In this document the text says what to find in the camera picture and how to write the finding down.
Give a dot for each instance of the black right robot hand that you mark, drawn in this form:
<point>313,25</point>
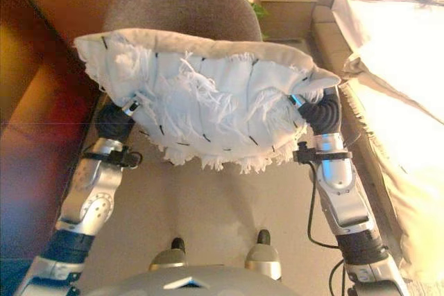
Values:
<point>326,115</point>

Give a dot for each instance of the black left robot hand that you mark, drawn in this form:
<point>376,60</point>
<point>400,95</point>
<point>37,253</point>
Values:
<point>114,122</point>

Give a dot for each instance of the white fringed cushion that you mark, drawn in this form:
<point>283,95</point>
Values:
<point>194,102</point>

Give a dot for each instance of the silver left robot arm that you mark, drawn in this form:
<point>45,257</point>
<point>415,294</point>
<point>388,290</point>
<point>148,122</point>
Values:
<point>90,192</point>

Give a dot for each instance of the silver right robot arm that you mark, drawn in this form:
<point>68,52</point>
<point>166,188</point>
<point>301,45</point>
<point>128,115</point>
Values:
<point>340,188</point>

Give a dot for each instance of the glossy dark cabinet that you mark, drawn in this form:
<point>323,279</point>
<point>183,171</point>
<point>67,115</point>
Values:
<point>34,102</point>

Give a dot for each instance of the cream duvet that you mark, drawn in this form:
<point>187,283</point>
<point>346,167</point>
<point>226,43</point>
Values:
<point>416,157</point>

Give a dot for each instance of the beige wooden nightstand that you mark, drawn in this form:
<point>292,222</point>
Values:
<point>288,15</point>

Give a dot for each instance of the white bed sheet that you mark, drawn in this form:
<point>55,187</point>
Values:
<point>392,22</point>

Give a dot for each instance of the green house plant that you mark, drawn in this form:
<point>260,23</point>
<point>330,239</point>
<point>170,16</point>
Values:
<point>260,11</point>

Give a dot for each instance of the grey fabric armchair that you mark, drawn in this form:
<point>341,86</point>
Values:
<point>180,1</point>

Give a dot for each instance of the grey robot torso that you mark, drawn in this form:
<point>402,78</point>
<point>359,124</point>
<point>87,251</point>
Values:
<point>208,285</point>

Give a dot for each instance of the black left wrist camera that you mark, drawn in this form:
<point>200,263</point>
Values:
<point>119,158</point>

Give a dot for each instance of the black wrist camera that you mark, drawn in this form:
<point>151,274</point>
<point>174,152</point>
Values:
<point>119,158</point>
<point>305,153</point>

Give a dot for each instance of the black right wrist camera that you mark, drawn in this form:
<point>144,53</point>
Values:
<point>305,153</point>

